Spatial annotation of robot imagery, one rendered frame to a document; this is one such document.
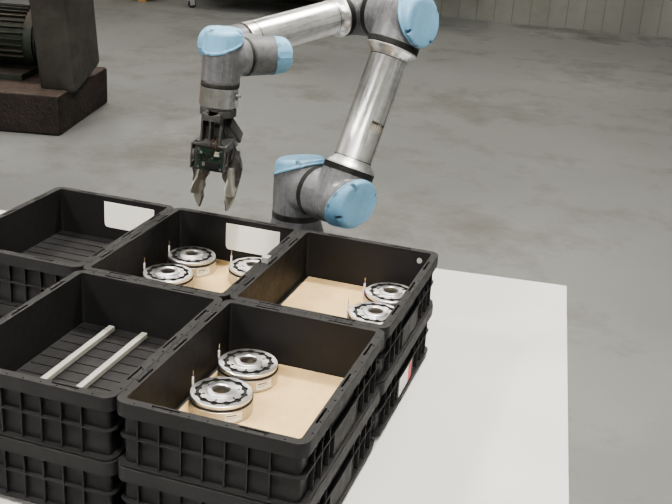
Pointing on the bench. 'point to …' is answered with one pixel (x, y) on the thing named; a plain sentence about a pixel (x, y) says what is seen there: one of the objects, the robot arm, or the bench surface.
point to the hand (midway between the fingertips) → (214, 201)
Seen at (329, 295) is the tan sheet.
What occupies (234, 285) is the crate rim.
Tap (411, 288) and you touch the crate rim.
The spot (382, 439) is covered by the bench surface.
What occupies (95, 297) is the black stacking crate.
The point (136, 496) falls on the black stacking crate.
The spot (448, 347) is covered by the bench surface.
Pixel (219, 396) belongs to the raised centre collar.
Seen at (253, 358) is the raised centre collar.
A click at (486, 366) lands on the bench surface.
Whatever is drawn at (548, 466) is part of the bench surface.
